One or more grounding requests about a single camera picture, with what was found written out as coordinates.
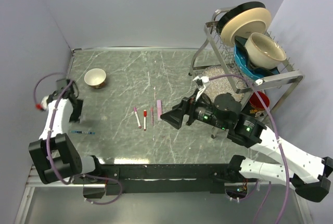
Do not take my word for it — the pink highlighter pen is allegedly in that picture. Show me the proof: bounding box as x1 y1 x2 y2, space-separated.
157 99 162 121

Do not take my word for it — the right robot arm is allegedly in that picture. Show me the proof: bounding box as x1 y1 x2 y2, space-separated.
161 93 332 203

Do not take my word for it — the cream ceramic bowl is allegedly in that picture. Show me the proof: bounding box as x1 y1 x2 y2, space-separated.
245 32 287 70

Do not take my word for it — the pink thin pen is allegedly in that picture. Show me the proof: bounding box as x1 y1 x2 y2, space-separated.
150 106 154 126

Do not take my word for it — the small white bowl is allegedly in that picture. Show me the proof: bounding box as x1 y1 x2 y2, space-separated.
84 68 107 89

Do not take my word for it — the speckled glass plate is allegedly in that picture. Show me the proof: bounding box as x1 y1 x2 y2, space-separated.
202 65 244 102

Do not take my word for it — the black plate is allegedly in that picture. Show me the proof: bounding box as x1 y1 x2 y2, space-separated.
216 1 266 34

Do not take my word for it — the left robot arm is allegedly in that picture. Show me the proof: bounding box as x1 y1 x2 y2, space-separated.
29 78 104 184

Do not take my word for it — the white marker pen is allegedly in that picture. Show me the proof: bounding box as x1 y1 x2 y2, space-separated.
144 116 147 131
133 107 142 129

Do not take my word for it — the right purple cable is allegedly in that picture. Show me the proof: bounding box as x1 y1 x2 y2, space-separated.
208 73 291 224

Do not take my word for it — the red black mug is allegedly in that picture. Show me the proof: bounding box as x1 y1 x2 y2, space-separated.
244 91 270 117

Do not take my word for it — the metal dish rack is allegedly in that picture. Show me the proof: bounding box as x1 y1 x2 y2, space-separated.
188 7 305 139

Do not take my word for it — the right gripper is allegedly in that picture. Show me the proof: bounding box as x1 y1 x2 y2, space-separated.
160 88 229 130

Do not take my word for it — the blue pen refill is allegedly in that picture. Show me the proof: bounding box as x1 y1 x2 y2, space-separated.
70 130 95 135

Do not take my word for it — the blue dotted bowl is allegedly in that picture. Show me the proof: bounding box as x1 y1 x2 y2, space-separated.
234 45 279 80

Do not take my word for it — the black base bar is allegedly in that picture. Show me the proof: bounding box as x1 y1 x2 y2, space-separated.
72 163 258 198

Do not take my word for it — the aluminium frame rail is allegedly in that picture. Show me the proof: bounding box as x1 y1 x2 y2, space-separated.
25 164 79 187

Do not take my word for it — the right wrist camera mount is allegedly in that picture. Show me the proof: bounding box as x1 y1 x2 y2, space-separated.
193 76 210 101

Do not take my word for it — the large cream plate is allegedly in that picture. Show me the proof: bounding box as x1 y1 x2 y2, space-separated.
220 8 272 47

